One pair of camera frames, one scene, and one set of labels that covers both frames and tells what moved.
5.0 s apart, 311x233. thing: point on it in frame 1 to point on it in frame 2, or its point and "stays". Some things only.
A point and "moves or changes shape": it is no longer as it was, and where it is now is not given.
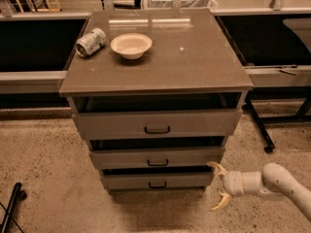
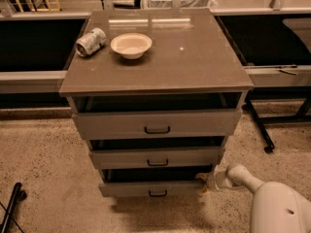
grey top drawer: [157, 124] stays
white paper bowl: [131, 46] stays
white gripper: [232, 183] to [214, 182]
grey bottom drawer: [157, 179] moves or changes shape
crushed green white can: [90, 43] stays
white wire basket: [188, 1] stays
